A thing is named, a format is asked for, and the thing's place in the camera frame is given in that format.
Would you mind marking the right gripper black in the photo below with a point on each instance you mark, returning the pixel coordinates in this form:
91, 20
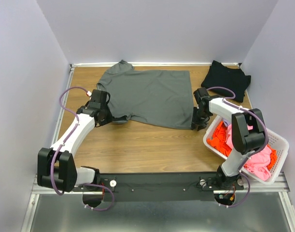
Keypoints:
201, 124

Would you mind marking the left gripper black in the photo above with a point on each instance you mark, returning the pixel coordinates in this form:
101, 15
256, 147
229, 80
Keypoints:
109, 118

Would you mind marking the grey t shirt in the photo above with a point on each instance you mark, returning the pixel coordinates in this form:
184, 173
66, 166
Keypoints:
156, 97

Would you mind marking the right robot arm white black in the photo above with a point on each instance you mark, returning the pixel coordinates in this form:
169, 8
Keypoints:
249, 134

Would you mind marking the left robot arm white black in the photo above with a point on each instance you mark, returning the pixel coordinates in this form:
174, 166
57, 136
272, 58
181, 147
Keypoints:
56, 167

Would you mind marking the purple garment in basket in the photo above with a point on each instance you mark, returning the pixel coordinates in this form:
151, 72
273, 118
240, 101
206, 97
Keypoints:
226, 122

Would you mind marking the orange t shirt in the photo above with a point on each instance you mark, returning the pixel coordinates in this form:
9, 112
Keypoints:
218, 138

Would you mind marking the folded black t shirt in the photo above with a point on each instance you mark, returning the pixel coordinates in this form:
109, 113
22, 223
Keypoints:
233, 79

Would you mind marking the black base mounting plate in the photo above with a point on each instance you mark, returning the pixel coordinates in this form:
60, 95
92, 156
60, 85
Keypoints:
154, 187

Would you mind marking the pink t shirt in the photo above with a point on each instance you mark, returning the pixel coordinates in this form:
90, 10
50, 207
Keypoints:
261, 163

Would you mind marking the white plastic laundry basket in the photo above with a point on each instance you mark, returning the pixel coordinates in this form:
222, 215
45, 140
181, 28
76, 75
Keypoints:
274, 140

